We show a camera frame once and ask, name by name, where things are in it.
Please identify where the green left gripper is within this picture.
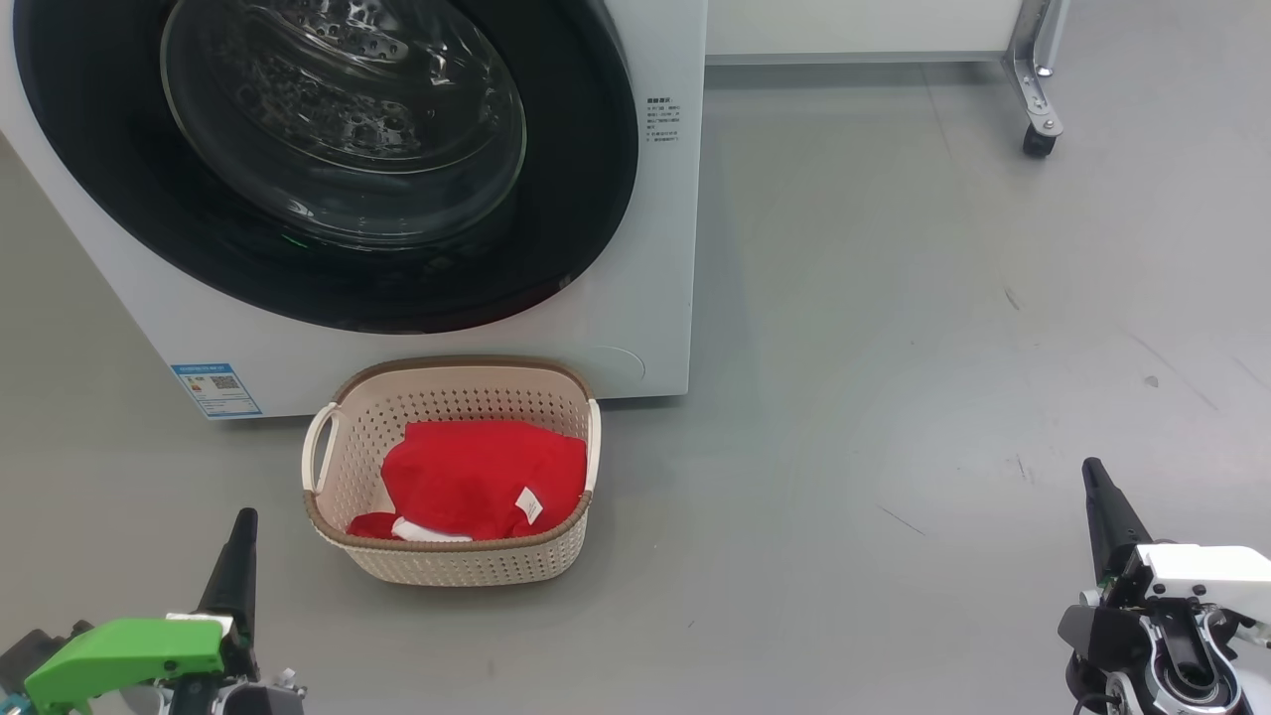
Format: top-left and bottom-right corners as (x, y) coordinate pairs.
(22, 507), (260, 715)

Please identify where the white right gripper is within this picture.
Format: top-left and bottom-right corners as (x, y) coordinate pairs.
(1080, 457), (1271, 622)

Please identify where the red garment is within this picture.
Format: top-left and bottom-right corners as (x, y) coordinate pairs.
(346, 419), (589, 543)

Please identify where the black round glass washer door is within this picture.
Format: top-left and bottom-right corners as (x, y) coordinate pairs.
(12, 0), (639, 336)

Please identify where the cream perforated laundry basket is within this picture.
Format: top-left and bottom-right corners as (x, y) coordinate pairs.
(301, 355), (603, 588)

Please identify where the white front-load washing machine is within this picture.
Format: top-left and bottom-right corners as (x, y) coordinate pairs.
(0, 0), (709, 420)

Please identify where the black cylindrical right gripper motor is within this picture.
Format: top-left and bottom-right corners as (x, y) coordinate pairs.
(1058, 604), (1128, 686)

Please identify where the blue energy label sticker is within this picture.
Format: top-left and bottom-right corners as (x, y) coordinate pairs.
(170, 361), (263, 420)

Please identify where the metal wheeled stand leg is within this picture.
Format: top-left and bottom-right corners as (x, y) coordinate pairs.
(705, 0), (1071, 158)

